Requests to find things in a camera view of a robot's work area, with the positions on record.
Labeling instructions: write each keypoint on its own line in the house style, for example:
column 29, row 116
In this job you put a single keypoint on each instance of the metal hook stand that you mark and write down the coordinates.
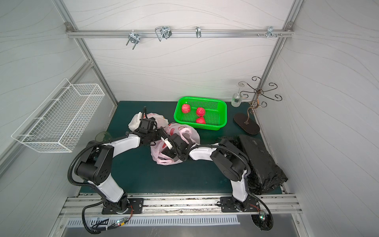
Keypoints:
column 245, row 120

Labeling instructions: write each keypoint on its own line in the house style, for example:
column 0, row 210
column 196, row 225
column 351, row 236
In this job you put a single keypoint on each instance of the white wire basket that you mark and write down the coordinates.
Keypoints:
column 57, row 124

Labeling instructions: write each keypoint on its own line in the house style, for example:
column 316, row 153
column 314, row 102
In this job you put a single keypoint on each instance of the black plastic bag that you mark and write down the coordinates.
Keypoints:
column 266, row 175

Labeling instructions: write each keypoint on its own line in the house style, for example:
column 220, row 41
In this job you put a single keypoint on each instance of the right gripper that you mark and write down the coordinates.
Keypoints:
column 172, row 143

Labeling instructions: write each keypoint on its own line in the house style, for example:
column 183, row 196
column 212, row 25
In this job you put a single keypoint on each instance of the white vent strip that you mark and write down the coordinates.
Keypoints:
column 150, row 221

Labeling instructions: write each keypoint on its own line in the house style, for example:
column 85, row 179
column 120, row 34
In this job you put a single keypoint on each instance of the metal clamp hook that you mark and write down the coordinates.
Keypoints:
column 269, row 33
column 163, row 32
column 134, row 39
column 198, row 32

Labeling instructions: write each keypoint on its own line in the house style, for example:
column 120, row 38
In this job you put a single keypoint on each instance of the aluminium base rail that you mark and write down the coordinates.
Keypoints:
column 183, row 204

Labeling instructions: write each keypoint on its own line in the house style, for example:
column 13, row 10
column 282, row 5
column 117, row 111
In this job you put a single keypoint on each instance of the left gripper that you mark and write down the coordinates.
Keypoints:
column 145, row 122

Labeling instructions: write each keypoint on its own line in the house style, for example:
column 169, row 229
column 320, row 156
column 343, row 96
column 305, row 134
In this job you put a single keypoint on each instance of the metal crossbar rail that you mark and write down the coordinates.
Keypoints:
column 176, row 34

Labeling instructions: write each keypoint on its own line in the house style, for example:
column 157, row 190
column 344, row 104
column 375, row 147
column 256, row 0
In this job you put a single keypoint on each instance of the clear glass bottle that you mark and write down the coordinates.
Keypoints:
column 236, row 99

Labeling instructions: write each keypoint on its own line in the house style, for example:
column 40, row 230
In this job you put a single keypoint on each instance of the white plastic bag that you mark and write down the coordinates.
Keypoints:
column 135, row 122

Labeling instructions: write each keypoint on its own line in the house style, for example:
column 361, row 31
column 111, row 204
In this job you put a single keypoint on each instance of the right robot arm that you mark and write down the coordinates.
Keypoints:
column 232, row 163

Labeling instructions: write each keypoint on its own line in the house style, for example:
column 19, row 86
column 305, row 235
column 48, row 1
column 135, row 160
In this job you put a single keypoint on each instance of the green plastic basket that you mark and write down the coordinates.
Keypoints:
column 215, row 116

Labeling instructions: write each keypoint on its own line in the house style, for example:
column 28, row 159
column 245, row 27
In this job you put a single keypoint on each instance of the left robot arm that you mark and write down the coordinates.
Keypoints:
column 92, row 168

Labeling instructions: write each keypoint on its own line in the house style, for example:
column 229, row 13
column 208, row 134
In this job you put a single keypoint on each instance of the pink plastic bag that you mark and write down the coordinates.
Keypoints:
column 173, row 128

